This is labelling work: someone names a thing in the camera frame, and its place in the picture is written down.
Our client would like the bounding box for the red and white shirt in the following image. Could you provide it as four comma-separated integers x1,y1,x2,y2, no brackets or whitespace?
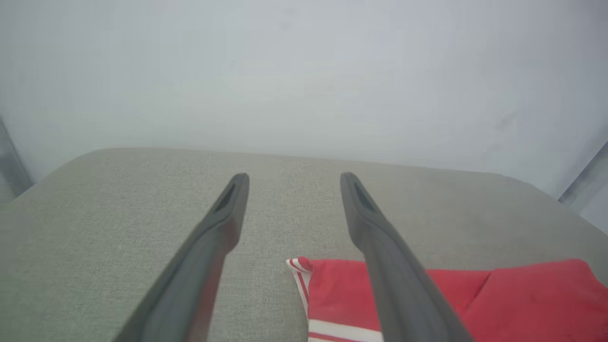
286,256,608,342

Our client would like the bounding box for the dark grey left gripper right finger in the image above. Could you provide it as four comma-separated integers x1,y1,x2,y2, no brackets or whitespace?
340,172,475,342

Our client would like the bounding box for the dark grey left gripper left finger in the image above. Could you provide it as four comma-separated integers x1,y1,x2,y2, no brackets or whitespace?
113,173,250,342

